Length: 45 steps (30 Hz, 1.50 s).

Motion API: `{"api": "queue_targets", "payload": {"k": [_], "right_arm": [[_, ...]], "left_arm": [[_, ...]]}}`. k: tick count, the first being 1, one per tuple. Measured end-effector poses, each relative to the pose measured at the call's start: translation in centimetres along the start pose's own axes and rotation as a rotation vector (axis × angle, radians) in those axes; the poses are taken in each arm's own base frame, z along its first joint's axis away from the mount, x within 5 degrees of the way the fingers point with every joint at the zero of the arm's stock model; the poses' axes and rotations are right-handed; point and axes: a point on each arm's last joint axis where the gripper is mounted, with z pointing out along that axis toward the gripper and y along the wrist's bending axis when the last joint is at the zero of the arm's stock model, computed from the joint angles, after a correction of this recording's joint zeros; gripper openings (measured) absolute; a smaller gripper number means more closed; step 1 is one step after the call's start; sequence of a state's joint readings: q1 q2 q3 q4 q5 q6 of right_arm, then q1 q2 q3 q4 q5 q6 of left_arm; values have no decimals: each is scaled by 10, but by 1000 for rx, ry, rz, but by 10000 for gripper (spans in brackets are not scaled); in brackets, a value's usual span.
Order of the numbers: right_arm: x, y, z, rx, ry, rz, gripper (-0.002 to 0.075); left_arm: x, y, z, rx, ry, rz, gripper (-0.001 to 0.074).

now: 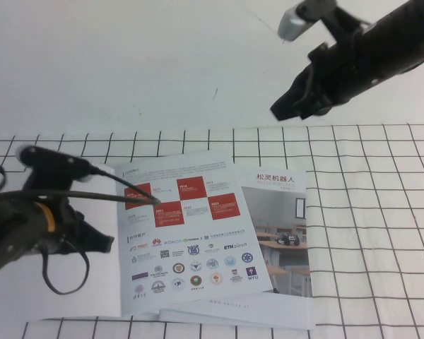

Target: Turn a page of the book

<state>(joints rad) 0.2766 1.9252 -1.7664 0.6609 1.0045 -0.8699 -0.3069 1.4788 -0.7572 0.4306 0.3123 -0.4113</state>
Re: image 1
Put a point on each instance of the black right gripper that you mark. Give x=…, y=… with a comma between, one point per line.
x=342, y=70

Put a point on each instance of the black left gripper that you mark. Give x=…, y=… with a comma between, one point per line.
x=65, y=226

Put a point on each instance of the AgileX brochure with logo pages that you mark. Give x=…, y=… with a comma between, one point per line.
x=198, y=229

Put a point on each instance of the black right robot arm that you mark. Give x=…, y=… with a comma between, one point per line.
x=392, y=42

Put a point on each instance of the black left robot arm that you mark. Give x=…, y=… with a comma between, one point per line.
x=10, y=233

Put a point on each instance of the AgileX brochure with classroom cover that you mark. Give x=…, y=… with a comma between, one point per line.
x=286, y=212

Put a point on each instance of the white black-grid tablecloth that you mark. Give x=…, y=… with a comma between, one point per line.
x=367, y=247

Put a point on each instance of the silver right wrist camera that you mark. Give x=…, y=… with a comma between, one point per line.
x=293, y=26

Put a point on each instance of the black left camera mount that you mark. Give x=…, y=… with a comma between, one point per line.
x=53, y=160

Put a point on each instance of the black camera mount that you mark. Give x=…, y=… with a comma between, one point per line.
x=342, y=17
x=53, y=160

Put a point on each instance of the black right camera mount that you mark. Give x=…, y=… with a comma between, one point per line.
x=342, y=17

